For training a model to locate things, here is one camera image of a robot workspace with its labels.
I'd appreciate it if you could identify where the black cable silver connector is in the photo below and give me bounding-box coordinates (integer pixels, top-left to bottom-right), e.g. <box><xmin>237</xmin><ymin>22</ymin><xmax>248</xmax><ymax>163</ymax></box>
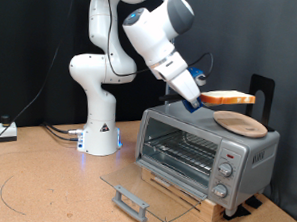
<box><xmin>41</xmin><ymin>120</ymin><xmax>86</xmax><ymax>137</ymax></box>

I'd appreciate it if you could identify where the wooden pallet base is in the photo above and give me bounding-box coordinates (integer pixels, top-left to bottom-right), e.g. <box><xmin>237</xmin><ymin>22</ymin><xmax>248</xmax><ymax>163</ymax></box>
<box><xmin>138</xmin><ymin>167</ymin><xmax>228</xmax><ymax>222</ymax></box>

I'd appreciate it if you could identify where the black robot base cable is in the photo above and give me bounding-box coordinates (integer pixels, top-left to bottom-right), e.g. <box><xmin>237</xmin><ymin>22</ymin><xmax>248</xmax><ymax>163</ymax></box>
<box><xmin>43</xmin><ymin>125</ymin><xmax>82</xmax><ymax>142</ymax></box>

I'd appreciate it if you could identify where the oval wooden cutting board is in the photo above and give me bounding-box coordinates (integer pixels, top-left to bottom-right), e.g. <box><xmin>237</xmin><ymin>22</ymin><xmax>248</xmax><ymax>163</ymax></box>
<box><xmin>211</xmin><ymin>109</ymin><xmax>270</xmax><ymax>139</ymax></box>

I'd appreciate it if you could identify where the black metal bookend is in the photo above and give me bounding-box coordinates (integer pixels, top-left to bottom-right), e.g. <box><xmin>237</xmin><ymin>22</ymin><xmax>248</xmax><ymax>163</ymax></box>
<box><xmin>245</xmin><ymin>73</ymin><xmax>279</xmax><ymax>133</ymax></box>

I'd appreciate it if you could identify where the white bread slice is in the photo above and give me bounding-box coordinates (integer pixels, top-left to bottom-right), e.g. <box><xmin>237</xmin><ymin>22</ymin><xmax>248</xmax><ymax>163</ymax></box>
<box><xmin>199</xmin><ymin>88</ymin><xmax>257</xmax><ymax>109</ymax></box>

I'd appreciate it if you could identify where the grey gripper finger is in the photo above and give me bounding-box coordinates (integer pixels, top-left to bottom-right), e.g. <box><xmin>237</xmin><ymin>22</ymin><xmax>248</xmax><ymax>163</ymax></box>
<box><xmin>189</xmin><ymin>95</ymin><xmax>203</xmax><ymax>110</ymax></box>

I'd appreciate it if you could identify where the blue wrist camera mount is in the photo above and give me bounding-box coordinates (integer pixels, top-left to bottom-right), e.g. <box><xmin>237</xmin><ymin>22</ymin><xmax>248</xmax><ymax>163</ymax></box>
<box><xmin>186</xmin><ymin>66</ymin><xmax>209</xmax><ymax>88</ymax></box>

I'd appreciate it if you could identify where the silver oven temperature knob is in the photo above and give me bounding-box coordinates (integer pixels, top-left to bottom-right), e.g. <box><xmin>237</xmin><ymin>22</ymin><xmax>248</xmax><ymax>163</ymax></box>
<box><xmin>217</xmin><ymin>162</ymin><xmax>235</xmax><ymax>179</ymax></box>

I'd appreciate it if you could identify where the silver oven timer knob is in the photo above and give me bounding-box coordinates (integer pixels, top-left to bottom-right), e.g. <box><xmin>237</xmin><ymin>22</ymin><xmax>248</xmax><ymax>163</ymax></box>
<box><xmin>212</xmin><ymin>182</ymin><xmax>230</xmax><ymax>199</ymax></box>

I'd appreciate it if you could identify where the glass oven door grey handle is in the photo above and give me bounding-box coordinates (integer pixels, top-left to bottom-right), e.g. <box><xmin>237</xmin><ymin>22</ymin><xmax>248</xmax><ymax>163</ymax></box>
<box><xmin>98</xmin><ymin>157</ymin><xmax>211</xmax><ymax>222</ymax></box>

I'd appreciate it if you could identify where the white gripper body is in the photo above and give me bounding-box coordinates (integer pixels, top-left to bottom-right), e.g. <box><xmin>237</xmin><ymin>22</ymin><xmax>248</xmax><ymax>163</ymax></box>
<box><xmin>151</xmin><ymin>55</ymin><xmax>203</xmax><ymax>107</ymax></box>

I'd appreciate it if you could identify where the long black hanging cable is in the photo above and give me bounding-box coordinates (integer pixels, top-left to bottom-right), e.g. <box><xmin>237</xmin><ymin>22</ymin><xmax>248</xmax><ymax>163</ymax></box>
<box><xmin>0</xmin><ymin>0</ymin><xmax>74</xmax><ymax>161</ymax></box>

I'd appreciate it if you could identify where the black foam pad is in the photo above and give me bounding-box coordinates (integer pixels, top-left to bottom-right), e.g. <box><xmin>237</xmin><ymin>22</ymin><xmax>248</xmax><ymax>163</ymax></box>
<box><xmin>245</xmin><ymin>195</ymin><xmax>264</xmax><ymax>210</ymax></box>
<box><xmin>222</xmin><ymin>203</ymin><xmax>252</xmax><ymax>222</ymax></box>

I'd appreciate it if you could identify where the tall metal pole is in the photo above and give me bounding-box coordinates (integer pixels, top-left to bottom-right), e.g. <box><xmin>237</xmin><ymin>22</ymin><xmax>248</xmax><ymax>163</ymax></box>
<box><xmin>163</xmin><ymin>80</ymin><xmax>173</xmax><ymax>106</ymax></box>

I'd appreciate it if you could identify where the metal wire oven rack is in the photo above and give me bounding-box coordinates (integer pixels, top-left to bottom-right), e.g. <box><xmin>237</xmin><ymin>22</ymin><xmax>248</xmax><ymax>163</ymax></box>
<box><xmin>141</xmin><ymin>127</ymin><xmax>221</xmax><ymax>178</ymax></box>

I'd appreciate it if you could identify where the silver toaster oven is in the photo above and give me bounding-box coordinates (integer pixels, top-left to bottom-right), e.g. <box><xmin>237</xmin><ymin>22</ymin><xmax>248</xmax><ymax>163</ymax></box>
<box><xmin>131</xmin><ymin>98</ymin><xmax>283</xmax><ymax>220</ymax></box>

